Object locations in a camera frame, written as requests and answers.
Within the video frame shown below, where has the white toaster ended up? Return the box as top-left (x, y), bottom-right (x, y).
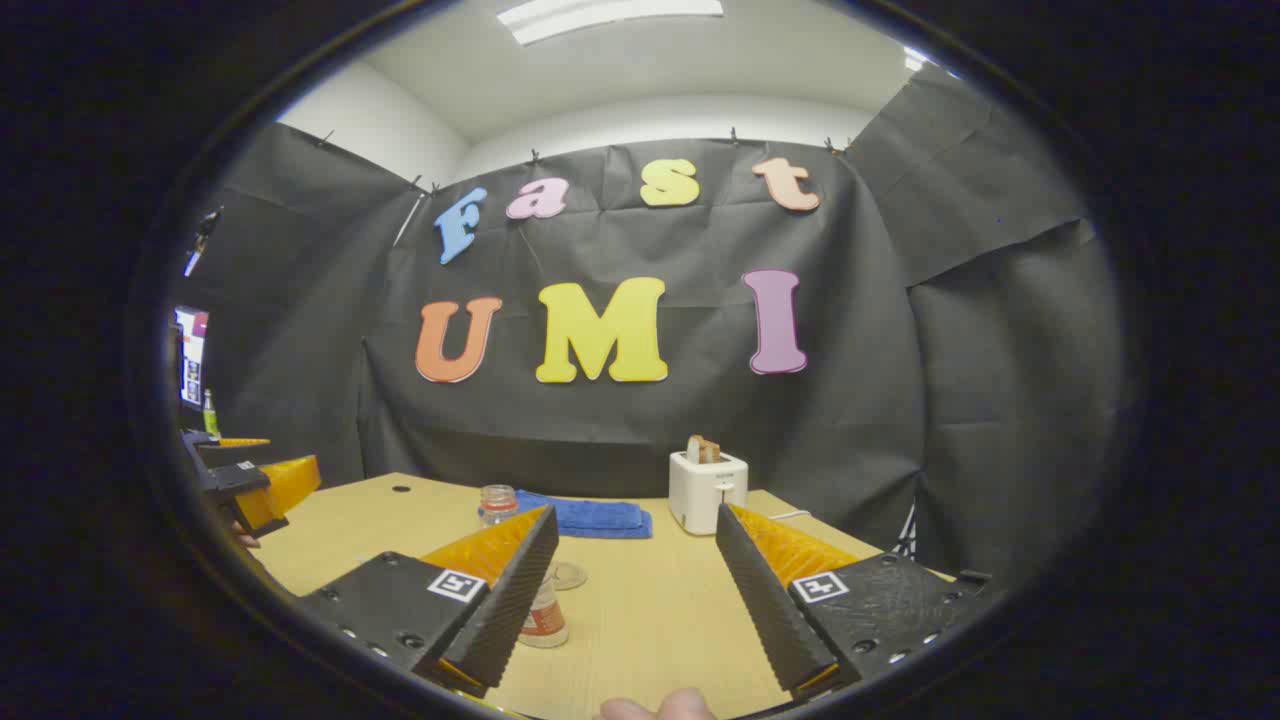
top-left (668, 450), bottom-right (749, 536)

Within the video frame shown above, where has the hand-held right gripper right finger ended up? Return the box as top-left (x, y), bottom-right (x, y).
top-left (714, 502), bottom-right (993, 703)

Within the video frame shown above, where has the blue folded towel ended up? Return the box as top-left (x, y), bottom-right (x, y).
top-left (515, 490), bottom-right (653, 541)

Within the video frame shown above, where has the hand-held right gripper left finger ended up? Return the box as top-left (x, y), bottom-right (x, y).
top-left (298, 505), bottom-right (561, 699)

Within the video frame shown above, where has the long ceiling light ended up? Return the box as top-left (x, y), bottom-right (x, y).
top-left (497, 0), bottom-right (724, 47)

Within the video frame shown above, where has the clear plastic water bottle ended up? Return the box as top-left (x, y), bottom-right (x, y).
top-left (478, 484), bottom-right (571, 649)

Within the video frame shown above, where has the black backdrop cloth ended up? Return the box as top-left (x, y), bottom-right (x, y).
top-left (190, 62), bottom-right (1126, 591)

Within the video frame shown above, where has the computer monitor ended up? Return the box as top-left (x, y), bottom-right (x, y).
top-left (172, 305), bottom-right (211, 411)

